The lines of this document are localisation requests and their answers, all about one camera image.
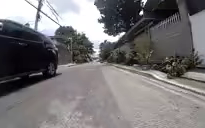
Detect building with grey wall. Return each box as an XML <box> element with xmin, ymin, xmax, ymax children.
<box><xmin>115</xmin><ymin>0</ymin><xmax>205</xmax><ymax>70</ymax></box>

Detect pale concrete road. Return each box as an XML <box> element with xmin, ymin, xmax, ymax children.
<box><xmin>0</xmin><ymin>61</ymin><xmax>205</xmax><ymax>128</ymax></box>

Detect large dark tree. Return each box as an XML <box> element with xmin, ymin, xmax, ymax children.
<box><xmin>93</xmin><ymin>0</ymin><xmax>148</xmax><ymax>38</ymax></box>

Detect grey wall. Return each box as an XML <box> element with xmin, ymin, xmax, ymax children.
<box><xmin>55</xmin><ymin>40</ymin><xmax>75</xmax><ymax>66</ymax></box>

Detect utility pole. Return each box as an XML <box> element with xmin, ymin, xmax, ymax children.
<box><xmin>33</xmin><ymin>0</ymin><xmax>45</xmax><ymax>32</ymax></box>

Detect black car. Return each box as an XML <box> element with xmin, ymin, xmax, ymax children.
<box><xmin>0</xmin><ymin>18</ymin><xmax>60</xmax><ymax>87</ymax></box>

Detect concrete pavement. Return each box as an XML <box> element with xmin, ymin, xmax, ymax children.
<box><xmin>110</xmin><ymin>62</ymin><xmax>205</xmax><ymax>100</ymax></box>

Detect overhead wires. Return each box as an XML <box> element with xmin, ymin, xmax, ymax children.
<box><xmin>23</xmin><ymin>0</ymin><xmax>63</xmax><ymax>28</ymax></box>

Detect row of bushes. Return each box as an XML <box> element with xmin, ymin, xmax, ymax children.
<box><xmin>99</xmin><ymin>46</ymin><xmax>204</xmax><ymax>80</ymax></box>

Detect group of trees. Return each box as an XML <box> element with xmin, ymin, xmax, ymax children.
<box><xmin>54</xmin><ymin>25</ymin><xmax>96</xmax><ymax>65</ymax></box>

